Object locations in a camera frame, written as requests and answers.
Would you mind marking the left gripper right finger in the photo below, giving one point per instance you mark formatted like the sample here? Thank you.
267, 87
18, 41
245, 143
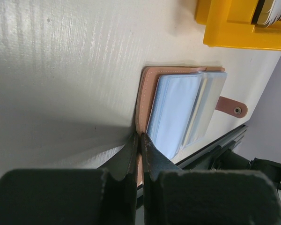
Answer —
173, 196

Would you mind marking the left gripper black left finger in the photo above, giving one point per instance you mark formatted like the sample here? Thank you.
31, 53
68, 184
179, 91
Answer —
102, 196

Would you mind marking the brown leather card holder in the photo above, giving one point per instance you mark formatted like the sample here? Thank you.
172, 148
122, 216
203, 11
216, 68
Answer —
175, 105

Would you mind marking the yellow plastic bin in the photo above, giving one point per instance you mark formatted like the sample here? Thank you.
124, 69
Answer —
228, 24

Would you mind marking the stack of silver cards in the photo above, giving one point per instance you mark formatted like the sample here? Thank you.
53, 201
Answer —
267, 12

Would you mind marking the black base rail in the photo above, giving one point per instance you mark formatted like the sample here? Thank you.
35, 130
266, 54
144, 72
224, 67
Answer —
220, 155

